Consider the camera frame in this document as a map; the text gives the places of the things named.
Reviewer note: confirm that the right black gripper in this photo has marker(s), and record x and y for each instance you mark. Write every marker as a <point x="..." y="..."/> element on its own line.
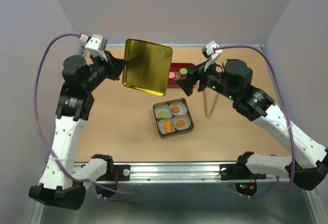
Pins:
<point x="196" y="73"/>

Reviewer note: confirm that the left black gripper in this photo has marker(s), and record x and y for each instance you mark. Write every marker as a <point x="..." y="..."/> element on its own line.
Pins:
<point x="115" y="66"/>

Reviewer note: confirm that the red rectangular tray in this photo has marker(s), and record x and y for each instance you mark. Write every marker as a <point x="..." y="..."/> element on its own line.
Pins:
<point x="175" y="68"/>

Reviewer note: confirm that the brown round cookie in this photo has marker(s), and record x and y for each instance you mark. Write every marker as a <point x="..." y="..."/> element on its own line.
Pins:
<point x="175" y="109"/>

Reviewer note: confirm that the gold tin lid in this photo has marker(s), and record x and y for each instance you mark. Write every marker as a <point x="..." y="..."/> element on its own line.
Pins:
<point x="148" y="66"/>

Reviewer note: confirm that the metal tongs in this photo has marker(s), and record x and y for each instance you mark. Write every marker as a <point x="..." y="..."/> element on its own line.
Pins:
<point x="210" y="99"/>

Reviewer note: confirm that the gold square cookie tin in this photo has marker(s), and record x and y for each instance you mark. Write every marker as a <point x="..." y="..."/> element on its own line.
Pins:
<point x="177" y="132"/>

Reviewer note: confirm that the green round cookie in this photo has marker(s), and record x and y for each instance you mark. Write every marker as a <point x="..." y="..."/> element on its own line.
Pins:
<point x="183" y="71"/>
<point x="163" y="114"/>

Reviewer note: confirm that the orange swirl cookie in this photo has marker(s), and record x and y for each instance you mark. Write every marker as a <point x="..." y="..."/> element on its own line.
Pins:
<point x="180" y="123"/>

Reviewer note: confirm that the orange fish-shaped cookie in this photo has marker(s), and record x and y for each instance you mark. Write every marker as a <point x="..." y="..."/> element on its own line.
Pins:
<point x="167" y="126"/>

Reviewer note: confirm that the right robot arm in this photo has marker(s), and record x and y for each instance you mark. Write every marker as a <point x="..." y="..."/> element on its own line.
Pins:
<point x="307" y="168"/>

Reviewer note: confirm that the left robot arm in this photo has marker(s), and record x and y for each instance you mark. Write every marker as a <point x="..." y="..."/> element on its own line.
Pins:
<point x="58" y="186"/>

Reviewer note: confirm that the white paper cup back right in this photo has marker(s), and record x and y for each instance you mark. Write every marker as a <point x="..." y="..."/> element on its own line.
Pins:
<point x="182" y="106"/>

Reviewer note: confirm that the white paper cup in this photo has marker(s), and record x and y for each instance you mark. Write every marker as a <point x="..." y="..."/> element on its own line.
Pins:
<point x="162" y="107"/>
<point x="185" y="118"/>
<point x="161" y="128"/>
<point x="182" y="106"/>

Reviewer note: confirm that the white paper cup back left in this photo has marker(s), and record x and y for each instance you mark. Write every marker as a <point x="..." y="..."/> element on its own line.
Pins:
<point x="162" y="107"/>

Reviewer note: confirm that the white paper cup front right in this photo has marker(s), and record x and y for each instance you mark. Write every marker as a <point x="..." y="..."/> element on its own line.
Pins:
<point x="185" y="118"/>

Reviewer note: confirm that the white paper cup front left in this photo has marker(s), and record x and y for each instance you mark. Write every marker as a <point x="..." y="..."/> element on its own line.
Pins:
<point x="161" y="128"/>

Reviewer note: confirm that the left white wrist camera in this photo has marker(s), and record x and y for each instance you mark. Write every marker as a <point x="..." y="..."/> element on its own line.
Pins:
<point x="95" y="45"/>

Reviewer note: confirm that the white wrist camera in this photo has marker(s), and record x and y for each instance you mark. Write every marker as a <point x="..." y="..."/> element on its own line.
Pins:
<point x="211" y="52"/>
<point x="95" y="45"/>

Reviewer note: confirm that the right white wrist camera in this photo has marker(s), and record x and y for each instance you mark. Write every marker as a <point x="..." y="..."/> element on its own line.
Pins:
<point x="211" y="52"/>

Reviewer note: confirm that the aluminium front rail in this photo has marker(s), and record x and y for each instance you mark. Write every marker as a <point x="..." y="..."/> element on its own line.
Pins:
<point x="176" y="172"/>

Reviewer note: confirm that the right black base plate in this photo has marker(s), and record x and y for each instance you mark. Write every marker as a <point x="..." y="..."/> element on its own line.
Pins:
<point x="237" y="172"/>

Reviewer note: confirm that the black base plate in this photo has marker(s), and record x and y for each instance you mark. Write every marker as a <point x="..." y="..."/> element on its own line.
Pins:
<point x="121" y="172"/>
<point x="237" y="172"/>

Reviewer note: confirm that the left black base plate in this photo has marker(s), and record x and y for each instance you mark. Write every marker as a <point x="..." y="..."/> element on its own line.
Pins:
<point x="121" y="172"/>

